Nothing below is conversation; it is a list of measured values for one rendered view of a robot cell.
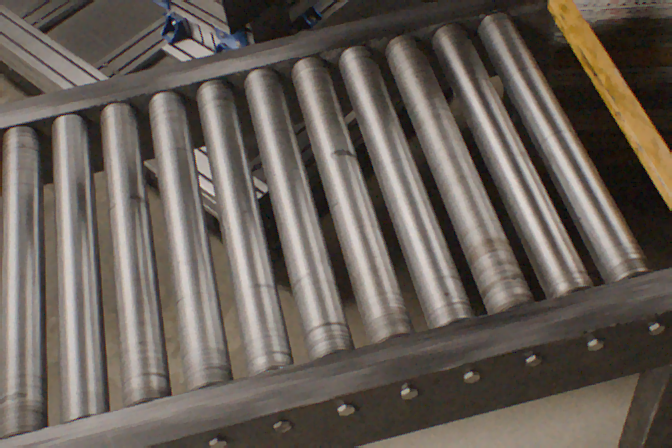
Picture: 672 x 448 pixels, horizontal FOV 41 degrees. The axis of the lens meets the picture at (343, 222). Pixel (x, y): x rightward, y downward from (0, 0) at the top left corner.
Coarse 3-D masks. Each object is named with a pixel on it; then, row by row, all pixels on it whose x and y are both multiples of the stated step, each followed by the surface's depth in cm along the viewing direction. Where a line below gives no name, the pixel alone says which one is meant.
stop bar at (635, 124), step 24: (552, 0) 117; (576, 24) 114; (576, 48) 112; (600, 48) 111; (600, 72) 108; (624, 96) 105; (624, 120) 103; (648, 120) 102; (648, 144) 100; (648, 168) 99
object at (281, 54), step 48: (480, 0) 122; (528, 0) 121; (240, 48) 121; (288, 48) 120; (336, 48) 119; (384, 48) 121; (432, 48) 123; (480, 48) 125; (48, 96) 119; (96, 96) 118; (144, 96) 118; (192, 96) 120; (240, 96) 121; (288, 96) 123; (0, 144) 118; (48, 144) 120; (96, 144) 122; (144, 144) 124; (0, 192) 125
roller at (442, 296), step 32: (352, 64) 117; (352, 96) 115; (384, 96) 113; (384, 128) 109; (384, 160) 106; (384, 192) 105; (416, 192) 102; (416, 224) 99; (416, 256) 97; (448, 256) 97; (416, 288) 96; (448, 288) 94; (448, 320) 91
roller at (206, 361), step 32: (160, 96) 117; (160, 128) 113; (160, 160) 110; (192, 160) 111; (160, 192) 108; (192, 192) 107; (192, 224) 103; (192, 256) 100; (192, 288) 97; (192, 320) 95; (192, 352) 92; (224, 352) 93; (192, 384) 90
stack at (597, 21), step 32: (576, 0) 160; (608, 0) 159; (640, 0) 159; (608, 32) 165; (640, 32) 165; (576, 96) 179; (640, 96) 178; (576, 128) 186; (608, 128) 185; (608, 160) 192
